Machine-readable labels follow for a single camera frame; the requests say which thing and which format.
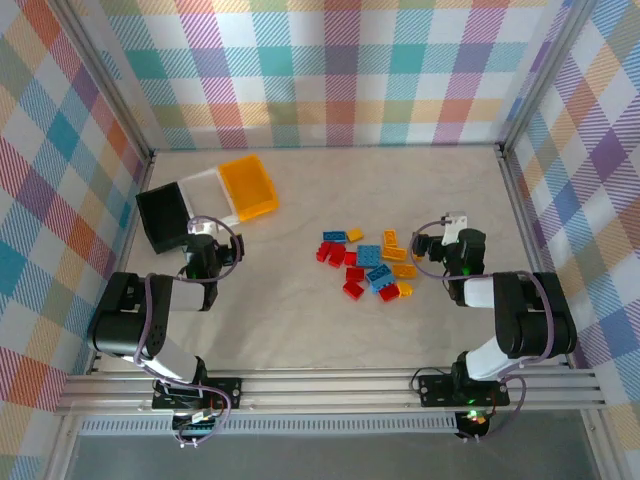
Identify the black plastic bin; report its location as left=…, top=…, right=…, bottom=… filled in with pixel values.
left=135, top=182, right=194, bottom=255

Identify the large blue lego plate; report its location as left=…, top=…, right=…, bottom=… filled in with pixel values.
left=356, top=244, right=383, bottom=268

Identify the yellow plastic bin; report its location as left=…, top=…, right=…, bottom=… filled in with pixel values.
left=218, top=154, right=281, bottom=224

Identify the white plastic bin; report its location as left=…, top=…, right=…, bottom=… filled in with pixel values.
left=178, top=168, right=240, bottom=229

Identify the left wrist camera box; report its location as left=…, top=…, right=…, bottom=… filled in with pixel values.
left=188, top=218, right=221, bottom=237

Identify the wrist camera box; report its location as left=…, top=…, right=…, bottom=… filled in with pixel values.
left=188, top=218, right=221, bottom=237
left=439, top=210, right=470, bottom=245

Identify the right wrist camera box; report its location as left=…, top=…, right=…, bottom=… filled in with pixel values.
left=439, top=210, right=470, bottom=245

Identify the aluminium side rail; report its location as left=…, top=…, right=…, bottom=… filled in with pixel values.
left=497, top=144, right=576, bottom=371
left=87, top=149, right=157, bottom=376

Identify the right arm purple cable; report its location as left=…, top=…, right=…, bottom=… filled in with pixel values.
left=409, top=219, right=557, bottom=444

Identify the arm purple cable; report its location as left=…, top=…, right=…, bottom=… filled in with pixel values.
left=134, top=214, right=242, bottom=449
left=409, top=219, right=557, bottom=444

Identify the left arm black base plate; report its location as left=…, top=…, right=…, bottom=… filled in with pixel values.
left=151, top=377, right=243, bottom=412

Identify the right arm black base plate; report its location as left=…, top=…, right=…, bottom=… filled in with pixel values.
left=417, top=373, right=511, bottom=407

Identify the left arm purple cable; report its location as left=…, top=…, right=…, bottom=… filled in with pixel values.
left=134, top=214, right=242, bottom=449

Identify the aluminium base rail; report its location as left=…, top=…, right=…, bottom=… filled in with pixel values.
left=54, top=367, right=609, bottom=416

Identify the grey slotted cable duct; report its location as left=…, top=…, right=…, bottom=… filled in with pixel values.
left=79, top=418, right=459, bottom=436

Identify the aluminium frame post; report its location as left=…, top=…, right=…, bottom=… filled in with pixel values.
left=47, top=0, right=156, bottom=159
left=497, top=0, right=601, bottom=159

